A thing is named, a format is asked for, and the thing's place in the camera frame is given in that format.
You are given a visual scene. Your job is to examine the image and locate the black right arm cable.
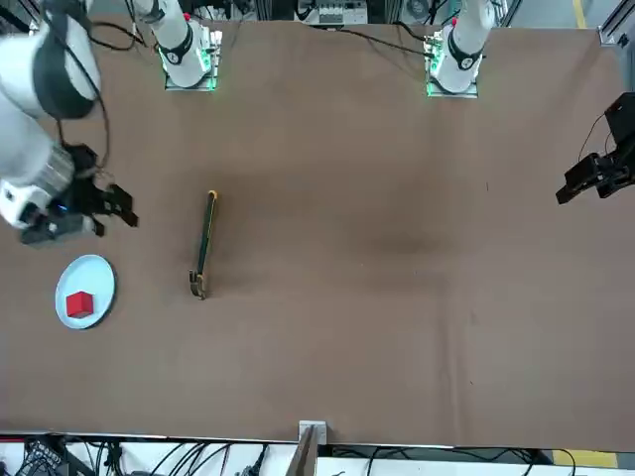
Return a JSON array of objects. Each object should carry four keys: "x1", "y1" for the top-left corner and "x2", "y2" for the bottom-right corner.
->
[{"x1": 49, "y1": 19, "x2": 150, "y2": 173}]

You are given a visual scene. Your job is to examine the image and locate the aluminium corner profile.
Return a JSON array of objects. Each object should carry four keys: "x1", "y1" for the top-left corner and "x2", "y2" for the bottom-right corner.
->
[{"x1": 597, "y1": 0, "x2": 635, "y2": 49}]

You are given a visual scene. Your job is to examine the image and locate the pale blue round plate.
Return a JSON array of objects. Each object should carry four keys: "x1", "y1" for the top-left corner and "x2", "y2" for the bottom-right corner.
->
[{"x1": 54, "y1": 254, "x2": 117, "y2": 331}]

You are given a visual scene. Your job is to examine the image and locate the grey electrical rail unit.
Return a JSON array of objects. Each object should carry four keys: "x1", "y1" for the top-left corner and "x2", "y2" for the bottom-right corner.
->
[{"x1": 297, "y1": 0, "x2": 369, "y2": 26}]

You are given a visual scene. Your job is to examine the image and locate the black power strip white markings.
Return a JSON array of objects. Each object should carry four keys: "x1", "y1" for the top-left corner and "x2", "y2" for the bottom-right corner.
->
[{"x1": 22, "y1": 438, "x2": 66, "y2": 476}]

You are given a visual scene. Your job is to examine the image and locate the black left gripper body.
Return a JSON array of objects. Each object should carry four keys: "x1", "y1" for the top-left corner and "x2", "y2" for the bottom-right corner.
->
[{"x1": 603, "y1": 91, "x2": 635, "y2": 150}]

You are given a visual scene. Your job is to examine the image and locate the red wooden cube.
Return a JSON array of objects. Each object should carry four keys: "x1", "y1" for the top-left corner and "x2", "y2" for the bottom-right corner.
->
[{"x1": 65, "y1": 289, "x2": 96, "y2": 317}]

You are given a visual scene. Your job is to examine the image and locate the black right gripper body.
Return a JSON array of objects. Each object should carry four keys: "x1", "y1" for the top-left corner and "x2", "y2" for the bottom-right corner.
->
[{"x1": 59, "y1": 143, "x2": 108, "y2": 217}]

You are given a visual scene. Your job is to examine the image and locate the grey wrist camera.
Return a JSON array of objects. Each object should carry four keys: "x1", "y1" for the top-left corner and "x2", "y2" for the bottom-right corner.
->
[{"x1": 19, "y1": 212, "x2": 96, "y2": 245}]

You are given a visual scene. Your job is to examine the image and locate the metal post foot bracket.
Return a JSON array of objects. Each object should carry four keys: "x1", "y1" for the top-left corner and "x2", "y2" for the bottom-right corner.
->
[{"x1": 298, "y1": 419, "x2": 329, "y2": 444}]

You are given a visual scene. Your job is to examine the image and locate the hammer with black-yellow handle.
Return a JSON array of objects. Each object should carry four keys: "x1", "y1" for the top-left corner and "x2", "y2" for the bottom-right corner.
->
[{"x1": 188, "y1": 189, "x2": 220, "y2": 301}]

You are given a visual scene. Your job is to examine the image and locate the aluminium profile post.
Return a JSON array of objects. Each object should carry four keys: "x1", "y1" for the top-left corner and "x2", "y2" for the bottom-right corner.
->
[{"x1": 290, "y1": 424, "x2": 319, "y2": 476}]

